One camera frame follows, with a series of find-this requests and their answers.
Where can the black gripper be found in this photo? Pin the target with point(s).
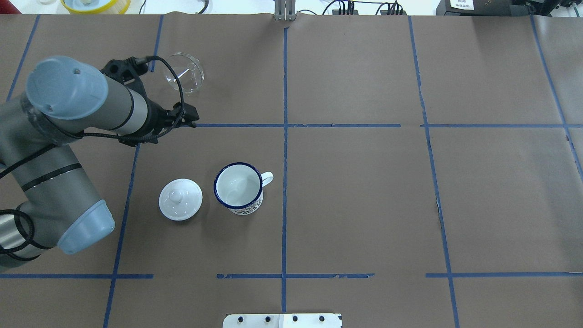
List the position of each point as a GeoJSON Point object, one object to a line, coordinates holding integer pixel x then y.
{"type": "Point", "coordinates": [157, 119]}

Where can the clear glass funnel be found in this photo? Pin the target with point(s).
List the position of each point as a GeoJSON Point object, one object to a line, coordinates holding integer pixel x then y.
{"type": "Point", "coordinates": [189, 71]}

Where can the white cup lid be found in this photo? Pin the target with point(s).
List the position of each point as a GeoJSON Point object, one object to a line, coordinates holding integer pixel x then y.
{"type": "Point", "coordinates": [180, 199]}

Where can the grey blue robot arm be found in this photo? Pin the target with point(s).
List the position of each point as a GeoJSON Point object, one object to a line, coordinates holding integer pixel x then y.
{"type": "Point", "coordinates": [64, 101]}

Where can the white enamel cup blue rim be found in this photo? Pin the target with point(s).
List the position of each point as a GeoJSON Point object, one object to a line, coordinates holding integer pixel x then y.
{"type": "Point", "coordinates": [239, 187]}

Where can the yellow tape roll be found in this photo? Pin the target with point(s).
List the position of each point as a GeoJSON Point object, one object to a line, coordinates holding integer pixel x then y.
{"type": "Point", "coordinates": [96, 7]}

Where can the black power strip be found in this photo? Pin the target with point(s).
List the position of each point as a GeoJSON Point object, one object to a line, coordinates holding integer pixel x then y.
{"type": "Point", "coordinates": [364, 7]}

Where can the dark equipment box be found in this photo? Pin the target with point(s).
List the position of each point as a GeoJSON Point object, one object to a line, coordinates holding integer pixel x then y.
{"type": "Point", "coordinates": [501, 8]}

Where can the grey metal bracket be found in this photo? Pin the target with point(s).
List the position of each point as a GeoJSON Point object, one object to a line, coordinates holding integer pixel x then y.
{"type": "Point", "coordinates": [285, 10]}

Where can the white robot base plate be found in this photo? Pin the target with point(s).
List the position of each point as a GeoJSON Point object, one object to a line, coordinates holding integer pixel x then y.
{"type": "Point", "coordinates": [283, 320]}

